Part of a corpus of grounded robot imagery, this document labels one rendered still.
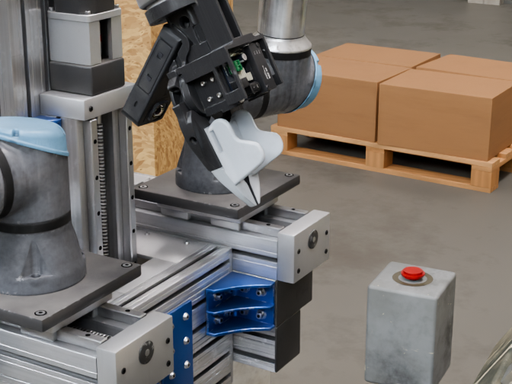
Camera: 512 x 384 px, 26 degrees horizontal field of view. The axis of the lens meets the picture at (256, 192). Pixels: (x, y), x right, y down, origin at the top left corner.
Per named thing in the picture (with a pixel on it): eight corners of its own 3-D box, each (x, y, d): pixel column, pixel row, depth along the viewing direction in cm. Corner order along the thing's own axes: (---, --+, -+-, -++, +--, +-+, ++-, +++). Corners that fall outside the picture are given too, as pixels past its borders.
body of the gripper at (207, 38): (247, 106, 101) (194, -17, 101) (179, 136, 106) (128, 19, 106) (288, 88, 108) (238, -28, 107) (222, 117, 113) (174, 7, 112)
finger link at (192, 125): (212, 171, 105) (175, 85, 104) (200, 176, 106) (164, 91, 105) (238, 158, 109) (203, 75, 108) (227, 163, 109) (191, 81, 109)
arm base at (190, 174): (158, 185, 198) (157, 132, 195) (205, 163, 210) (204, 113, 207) (231, 200, 191) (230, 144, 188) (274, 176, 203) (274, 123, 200)
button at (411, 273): (404, 275, 189) (404, 264, 188) (427, 279, 187) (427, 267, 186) (397, 283, 185) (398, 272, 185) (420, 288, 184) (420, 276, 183)
